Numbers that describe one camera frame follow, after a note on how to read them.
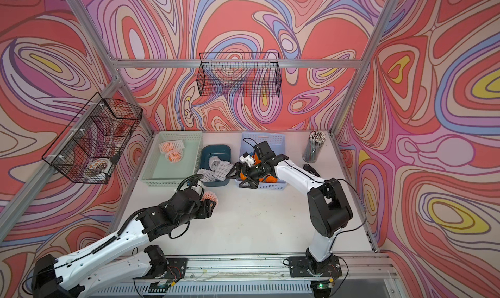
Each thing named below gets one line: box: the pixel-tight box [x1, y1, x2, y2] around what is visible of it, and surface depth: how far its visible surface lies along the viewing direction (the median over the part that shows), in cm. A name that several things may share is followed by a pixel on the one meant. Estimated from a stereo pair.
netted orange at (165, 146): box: [158, 139, 185, 154], surface depth 107 cm
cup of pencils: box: [302, 129, 327, 164], surface depth 97 cm
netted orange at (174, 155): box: [164, 148, 184, 163], surface depth 103 cm
